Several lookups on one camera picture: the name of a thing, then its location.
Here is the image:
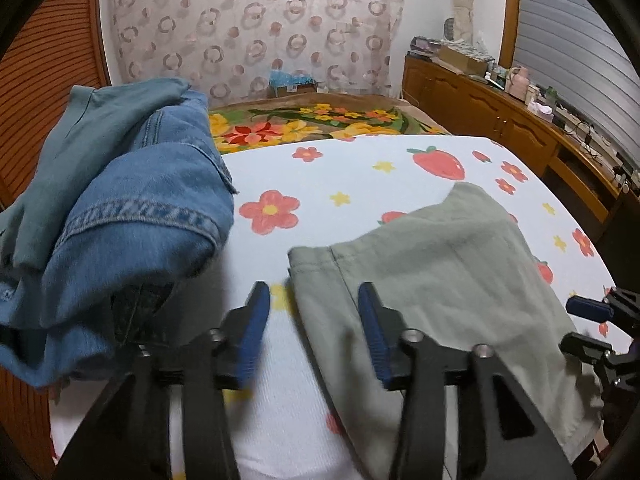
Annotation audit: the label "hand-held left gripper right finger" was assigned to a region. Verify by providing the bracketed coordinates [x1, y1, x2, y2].
[357, 281, 577, 480]

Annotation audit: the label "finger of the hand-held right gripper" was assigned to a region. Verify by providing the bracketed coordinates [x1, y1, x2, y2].
[560, 332, 610, 367]
[566, 296, 614, 323]

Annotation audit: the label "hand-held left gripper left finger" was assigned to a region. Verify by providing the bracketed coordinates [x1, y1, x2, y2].
[52, 281, 272, 480]

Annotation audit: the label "grey-green pants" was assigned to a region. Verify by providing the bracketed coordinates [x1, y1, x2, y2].
[287, 181, 604, 480]

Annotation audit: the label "teal blue pants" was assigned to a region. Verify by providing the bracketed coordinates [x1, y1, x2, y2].
[0, 77, 195, 270]

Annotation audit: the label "white floral bed sheet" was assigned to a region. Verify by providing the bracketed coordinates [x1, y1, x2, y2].
[47, 135, 619, 480]

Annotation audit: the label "blue denim jeans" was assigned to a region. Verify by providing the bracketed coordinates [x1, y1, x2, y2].
[0, 91, 239, 389]

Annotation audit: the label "white power strip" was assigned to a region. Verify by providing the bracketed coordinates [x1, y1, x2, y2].
[555, 104, 612, 145]

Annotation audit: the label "pink tissue box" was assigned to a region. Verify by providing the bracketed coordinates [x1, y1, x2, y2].
[528, 101, 556, 123]

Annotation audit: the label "wooden sideboard cabinet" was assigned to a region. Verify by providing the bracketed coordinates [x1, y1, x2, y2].
[401, 54, 628, 243]

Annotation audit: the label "brown floral blanket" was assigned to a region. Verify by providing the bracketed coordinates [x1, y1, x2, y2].
[206, 94, 452, 157]

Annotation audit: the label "pink thermos jug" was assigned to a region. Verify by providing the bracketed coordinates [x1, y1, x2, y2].
[507, 65, 531, 99]

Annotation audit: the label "cardboard box with blue cloth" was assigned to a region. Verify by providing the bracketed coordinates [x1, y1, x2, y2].
[269, 69, 327, 99]

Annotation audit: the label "grey window blinds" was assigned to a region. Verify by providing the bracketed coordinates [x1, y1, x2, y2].
[514, 0, 640, 162]

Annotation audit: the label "cardboard box of small items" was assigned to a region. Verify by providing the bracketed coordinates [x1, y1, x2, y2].
[438, 41, 489, 77]

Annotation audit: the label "circle-patterned sheer curtain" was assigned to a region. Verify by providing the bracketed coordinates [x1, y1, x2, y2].
[99, 0, 407, 102]

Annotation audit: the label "wooden louvered wardrobe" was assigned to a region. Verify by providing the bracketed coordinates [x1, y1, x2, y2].
[0, 0, 112, 480]

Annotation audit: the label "pale corner curtain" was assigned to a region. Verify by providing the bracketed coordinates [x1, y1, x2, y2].
[444, 0, 477, 45]

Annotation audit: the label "wooden window frame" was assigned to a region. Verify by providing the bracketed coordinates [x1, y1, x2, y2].
[499, 0, 522, 70]

